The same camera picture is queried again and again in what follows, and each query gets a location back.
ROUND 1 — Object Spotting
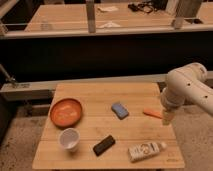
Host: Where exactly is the white lotion bottle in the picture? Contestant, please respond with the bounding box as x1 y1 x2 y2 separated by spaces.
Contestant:
128 142 167 163

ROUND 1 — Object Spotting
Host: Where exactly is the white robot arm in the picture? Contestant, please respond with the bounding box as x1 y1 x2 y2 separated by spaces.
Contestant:
160 63 213 125

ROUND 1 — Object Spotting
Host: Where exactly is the orange ceramic bowl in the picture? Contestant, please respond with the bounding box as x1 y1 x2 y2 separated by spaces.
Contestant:
50 98 82 128

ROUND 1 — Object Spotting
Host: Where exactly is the small clear plastic bottle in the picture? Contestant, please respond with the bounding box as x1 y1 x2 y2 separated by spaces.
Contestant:
40 20 50 31

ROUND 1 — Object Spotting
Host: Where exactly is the orange carrot toy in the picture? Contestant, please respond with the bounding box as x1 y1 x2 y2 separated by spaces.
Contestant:
142 108 162 119

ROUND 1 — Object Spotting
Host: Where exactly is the blue sponge block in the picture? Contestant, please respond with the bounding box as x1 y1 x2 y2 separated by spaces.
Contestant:
111 102 129 120

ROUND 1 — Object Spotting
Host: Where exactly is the black rectangular block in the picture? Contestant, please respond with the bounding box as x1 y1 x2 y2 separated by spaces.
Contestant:
93 135 115 156

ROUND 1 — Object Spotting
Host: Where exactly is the wooden table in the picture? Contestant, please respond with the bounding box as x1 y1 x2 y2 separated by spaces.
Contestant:
32 93 185 170

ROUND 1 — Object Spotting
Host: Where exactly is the white paper cup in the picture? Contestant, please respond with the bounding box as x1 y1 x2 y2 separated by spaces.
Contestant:
58 128 80 152

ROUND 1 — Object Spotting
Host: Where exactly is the white crumpled paper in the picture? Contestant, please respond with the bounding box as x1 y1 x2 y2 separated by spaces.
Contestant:
99 21 121 29

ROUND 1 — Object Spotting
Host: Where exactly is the white paper sheet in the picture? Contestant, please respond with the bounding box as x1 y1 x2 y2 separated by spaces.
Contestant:
98 6 118 12

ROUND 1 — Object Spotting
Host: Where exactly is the background wooden workbench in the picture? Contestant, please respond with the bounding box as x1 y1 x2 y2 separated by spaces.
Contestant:
23 2 213 33

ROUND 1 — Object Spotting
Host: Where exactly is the grey metal post right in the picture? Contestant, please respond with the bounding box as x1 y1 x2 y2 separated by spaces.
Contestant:
172 0 203 29

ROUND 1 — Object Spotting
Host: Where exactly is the grey metal post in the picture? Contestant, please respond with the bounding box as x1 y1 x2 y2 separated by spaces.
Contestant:
86 0 96 33
172 0 203 29

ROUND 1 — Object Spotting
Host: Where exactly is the black cables pile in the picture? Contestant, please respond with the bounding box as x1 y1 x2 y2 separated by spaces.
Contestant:
127 0 161 14

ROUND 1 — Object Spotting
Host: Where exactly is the grey metal rail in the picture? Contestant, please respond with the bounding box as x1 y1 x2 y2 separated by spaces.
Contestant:
0 77 161 101

